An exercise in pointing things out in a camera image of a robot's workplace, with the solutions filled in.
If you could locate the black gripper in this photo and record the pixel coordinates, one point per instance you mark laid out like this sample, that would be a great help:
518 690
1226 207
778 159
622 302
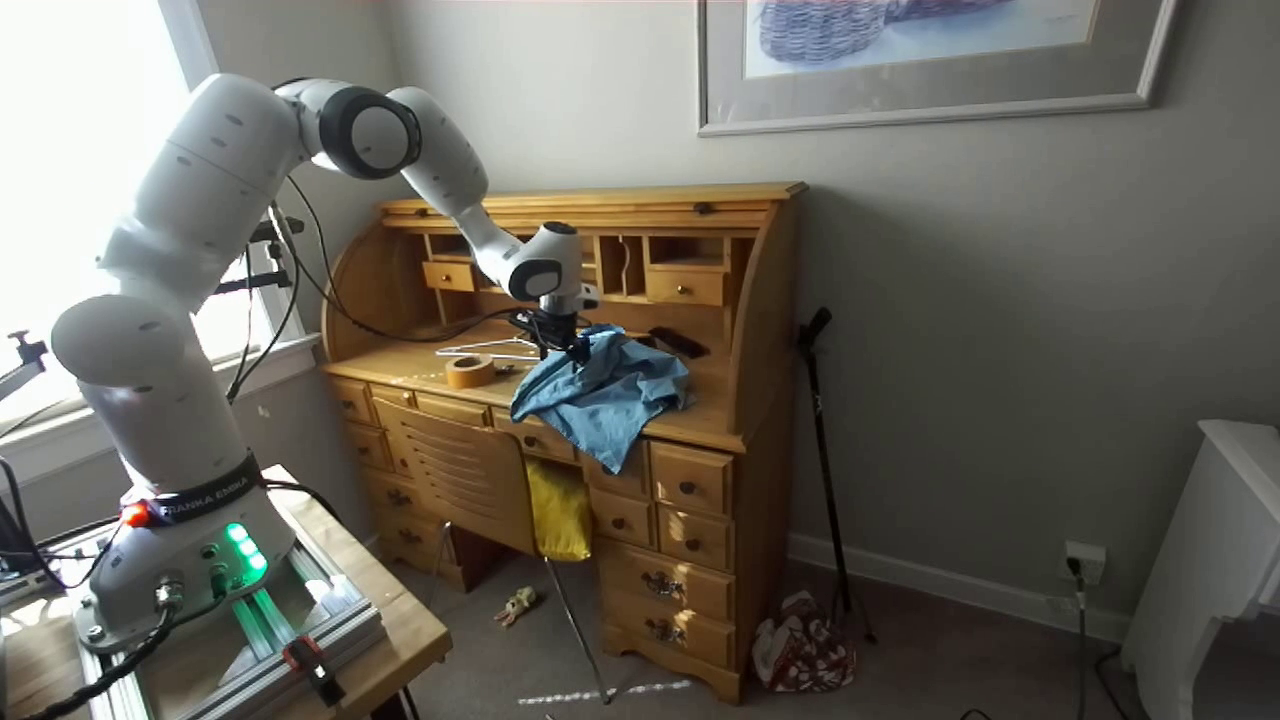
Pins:
555 330

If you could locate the blue cloth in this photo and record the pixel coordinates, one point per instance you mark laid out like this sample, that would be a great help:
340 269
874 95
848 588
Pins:
601 394

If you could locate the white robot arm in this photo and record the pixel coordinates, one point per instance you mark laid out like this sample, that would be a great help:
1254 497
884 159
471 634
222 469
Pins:
199 214

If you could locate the yellow cloth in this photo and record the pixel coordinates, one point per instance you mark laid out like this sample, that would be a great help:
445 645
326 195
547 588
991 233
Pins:
562 512

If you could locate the orange tape roll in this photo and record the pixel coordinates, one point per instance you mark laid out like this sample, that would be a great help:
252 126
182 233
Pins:
471 370

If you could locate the black object on desk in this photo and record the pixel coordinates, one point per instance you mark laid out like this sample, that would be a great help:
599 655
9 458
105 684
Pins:
677 340

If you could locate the wooden roll-top desk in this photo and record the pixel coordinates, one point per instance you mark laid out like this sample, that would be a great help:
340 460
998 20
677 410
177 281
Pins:
675 423

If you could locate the black walking stick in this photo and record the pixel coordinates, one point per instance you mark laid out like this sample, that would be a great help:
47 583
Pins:
846 585

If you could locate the small toy on floor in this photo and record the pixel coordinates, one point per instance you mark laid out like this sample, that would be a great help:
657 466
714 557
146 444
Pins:
518 606

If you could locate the patterned bag on floor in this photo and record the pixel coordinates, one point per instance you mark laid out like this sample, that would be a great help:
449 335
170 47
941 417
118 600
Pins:
799 649

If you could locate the wooden side table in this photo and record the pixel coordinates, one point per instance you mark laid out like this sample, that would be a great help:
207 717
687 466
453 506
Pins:
54 678

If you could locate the white cabinet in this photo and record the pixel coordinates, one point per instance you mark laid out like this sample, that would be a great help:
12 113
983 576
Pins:
1217 563

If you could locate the white wire hanger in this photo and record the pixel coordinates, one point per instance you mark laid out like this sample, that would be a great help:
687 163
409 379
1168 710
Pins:
510 349

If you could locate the framed wall picture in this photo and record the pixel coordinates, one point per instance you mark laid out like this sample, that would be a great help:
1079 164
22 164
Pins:
791 64

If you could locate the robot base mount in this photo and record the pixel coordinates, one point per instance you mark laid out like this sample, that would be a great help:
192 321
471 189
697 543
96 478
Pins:
247 623

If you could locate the wall power outlet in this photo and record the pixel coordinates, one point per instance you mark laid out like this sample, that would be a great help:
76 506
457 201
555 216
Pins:
1085 557

